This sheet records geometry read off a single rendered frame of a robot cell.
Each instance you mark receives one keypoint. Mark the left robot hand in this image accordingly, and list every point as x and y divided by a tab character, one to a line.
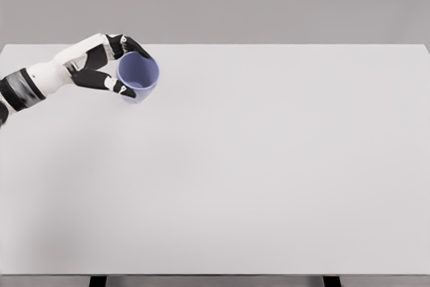
90	60

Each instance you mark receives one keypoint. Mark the blue plastic cup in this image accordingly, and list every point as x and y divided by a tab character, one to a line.
138	72

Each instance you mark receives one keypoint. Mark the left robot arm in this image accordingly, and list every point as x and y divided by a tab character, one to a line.
30	82

